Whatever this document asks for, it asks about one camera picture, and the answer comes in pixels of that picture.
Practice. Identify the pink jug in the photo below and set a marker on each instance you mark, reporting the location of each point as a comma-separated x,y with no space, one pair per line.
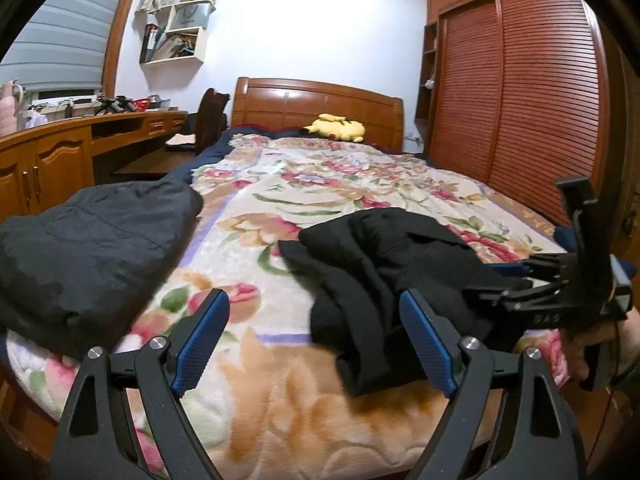
7,110

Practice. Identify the floral blanket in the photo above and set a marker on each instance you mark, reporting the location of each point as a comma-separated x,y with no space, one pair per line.
300,410

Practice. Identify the row of books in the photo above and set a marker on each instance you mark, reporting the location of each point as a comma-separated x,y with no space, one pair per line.
160,45

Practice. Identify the yellow plush toy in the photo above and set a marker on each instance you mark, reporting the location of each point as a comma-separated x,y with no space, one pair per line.
340,127

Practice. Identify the wooden bed headboard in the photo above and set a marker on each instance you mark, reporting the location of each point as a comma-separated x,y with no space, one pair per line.
300,105

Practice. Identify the navy bed sheet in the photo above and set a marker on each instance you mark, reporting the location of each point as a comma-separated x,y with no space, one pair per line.
205,155

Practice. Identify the grey window blind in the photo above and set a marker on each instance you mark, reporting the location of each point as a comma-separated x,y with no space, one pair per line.
60,45

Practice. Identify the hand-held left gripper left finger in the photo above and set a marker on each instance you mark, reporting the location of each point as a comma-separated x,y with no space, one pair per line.
200,345

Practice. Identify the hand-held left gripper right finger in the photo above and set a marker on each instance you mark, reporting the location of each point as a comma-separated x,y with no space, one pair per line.
430,345

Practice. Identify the wooden window frame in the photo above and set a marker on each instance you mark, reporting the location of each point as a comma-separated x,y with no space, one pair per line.
117,45

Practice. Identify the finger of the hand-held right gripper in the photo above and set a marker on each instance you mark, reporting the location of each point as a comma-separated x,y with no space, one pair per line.
515,294
530,265

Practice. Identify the wooden desk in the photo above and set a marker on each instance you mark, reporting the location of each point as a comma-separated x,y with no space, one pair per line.
60,160

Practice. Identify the dark chair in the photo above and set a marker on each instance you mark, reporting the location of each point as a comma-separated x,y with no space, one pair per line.
210,120

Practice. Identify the person's right hand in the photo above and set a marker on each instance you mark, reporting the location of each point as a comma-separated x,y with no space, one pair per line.
580,352

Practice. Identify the red basket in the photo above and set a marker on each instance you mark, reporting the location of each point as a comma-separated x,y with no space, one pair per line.
142,104

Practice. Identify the dark grey puffer jacket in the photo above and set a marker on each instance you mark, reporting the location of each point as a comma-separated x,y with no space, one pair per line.
90,260

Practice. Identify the wooden slatted wardrobe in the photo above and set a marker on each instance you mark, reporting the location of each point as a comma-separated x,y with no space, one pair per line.
525,85

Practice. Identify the white paper bag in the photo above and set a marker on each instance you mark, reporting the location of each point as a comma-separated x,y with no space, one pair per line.
192,15

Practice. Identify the black coat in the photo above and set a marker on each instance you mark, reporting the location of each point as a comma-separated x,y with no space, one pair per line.
375,270

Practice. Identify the white wall shelf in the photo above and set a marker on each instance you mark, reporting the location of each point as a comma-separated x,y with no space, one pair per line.
197,47

